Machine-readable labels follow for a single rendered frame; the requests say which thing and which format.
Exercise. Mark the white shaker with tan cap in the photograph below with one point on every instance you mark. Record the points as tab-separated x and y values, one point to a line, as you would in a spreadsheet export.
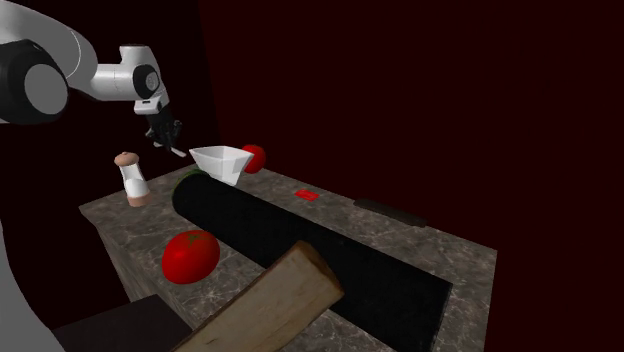
134	183

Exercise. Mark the small red tomato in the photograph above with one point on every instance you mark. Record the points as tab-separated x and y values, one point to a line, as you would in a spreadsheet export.
257	157

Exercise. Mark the long dark green cucumber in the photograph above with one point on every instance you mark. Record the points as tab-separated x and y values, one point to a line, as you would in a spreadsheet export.
302	248

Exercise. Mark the tan bread loaf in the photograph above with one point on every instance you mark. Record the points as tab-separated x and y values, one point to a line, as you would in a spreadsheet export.
273	307

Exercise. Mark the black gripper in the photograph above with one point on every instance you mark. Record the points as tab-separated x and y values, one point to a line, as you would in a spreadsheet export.
163	124

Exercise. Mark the flat dark bar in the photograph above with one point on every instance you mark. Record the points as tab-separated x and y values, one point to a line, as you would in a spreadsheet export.
390	213

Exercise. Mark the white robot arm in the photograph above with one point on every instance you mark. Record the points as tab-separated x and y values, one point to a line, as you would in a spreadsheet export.
44	44

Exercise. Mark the flat red card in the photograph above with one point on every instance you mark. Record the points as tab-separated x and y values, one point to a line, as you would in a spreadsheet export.
306	195

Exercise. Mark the large red tomato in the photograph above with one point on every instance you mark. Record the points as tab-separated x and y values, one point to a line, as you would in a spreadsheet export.
190	257

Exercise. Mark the white angular bowl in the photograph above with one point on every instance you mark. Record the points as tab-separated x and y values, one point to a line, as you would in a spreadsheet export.
222	163

